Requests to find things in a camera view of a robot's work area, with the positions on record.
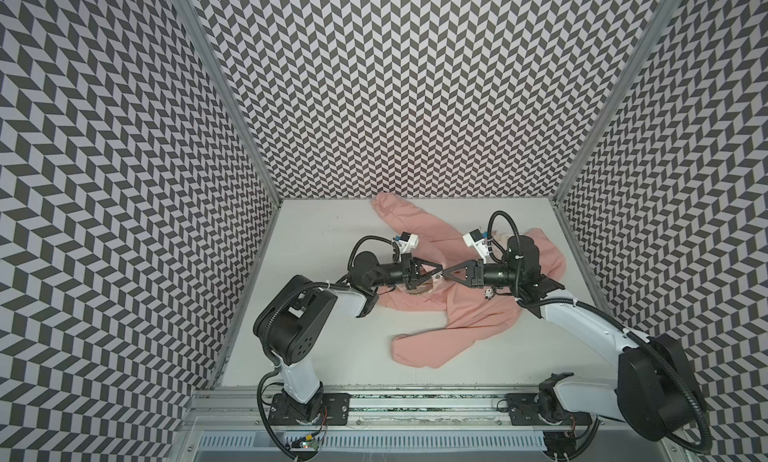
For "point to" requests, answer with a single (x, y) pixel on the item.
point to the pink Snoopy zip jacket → (475, 292)
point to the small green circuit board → (310, 444)
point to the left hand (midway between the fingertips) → (438, 272)
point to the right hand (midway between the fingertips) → (447, 275)
